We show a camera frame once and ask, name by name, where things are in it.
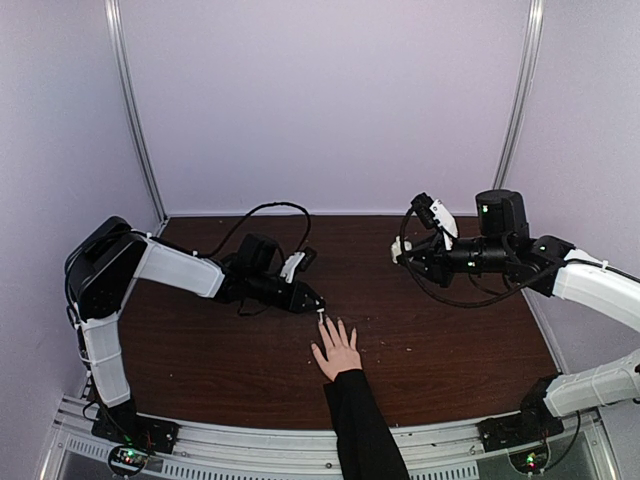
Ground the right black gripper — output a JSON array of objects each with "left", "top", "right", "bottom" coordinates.
[{"left": 397, "top": 229, "right": 512, "bottom": 288}]

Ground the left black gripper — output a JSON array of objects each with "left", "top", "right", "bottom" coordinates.
[{"left": 248, "top": 270, "right": 325, "bottom": 314}]

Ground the white nail polish bottle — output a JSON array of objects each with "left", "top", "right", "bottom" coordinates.
[{"left": 390, "top": 236, "right": 412, "bottom": 264}]

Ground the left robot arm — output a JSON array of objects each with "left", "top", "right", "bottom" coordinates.
[{"left": 64, "top": 216, "right": 325, "bottom": 444}]

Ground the black sleeved forearm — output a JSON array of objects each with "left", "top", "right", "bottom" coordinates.
[{"left": 323, "top": 369, "right": 409, "bottom": 480}]

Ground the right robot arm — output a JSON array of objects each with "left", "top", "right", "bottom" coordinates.
[{"left": 390, "top": 189, "right": 639, "bottom": 442}]

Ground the person's hand on table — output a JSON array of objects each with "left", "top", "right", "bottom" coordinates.
[{"left": 311, "top": 316, "right": 363, "bottom": 382}]

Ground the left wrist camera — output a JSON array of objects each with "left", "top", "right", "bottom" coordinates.
[{"left": 279, "top": 247, "right": 317, "bottom": 283}]

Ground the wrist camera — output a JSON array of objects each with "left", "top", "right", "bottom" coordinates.
[
  {"left": 411, "top": 193, "right": 459, "bottom": 251},
  {"left": 279, "top": 247, "right": 317, "bottom": 283}
]

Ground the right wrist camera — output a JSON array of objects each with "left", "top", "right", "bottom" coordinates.
[{"left": 411, "top": 193, "right": 459, "bottom": 251}]

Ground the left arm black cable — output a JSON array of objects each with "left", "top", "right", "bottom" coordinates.
[{"left": 192, "top": 200, "right": 314, "bottom": 261}]

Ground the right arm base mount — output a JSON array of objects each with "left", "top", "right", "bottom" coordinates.
[{"left": 476, "top": 410, "right": 564, "bottom": 476}]

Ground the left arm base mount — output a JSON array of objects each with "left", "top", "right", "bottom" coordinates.
[{"left": 91, "top": 408, "right": 179, "bottom": 478}]

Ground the right aluminium corner post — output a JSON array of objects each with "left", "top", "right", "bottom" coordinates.
[{"left": 492, "top": 0, "right": 545, "bottom": 189}]

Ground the aluminium corner post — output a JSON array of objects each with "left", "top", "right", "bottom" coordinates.
[
  {"left": 492, "top": 0, "right": 545, "bottom": 189},
  {"left": 104, "top": 0, "right": 168, "bottom": 224}
]

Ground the left aluminium corner post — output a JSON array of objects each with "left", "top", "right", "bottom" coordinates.
[{"left": 104, "top": 0, "right": 168, "bottom": 224}]

